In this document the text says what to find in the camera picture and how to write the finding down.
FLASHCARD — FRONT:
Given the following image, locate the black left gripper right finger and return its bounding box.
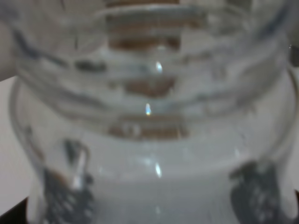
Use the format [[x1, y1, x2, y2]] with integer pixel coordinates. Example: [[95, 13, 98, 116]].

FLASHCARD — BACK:
[[229, 161, 285, 224]]

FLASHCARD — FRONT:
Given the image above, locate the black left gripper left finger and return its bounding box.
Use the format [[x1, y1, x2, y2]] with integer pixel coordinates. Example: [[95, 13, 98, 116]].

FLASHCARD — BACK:
[[43, 140, 94, 224]]

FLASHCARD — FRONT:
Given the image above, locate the clear plastic water bottle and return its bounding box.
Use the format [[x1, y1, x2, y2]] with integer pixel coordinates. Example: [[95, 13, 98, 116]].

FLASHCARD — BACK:
[[1, 0, 299, 224]]

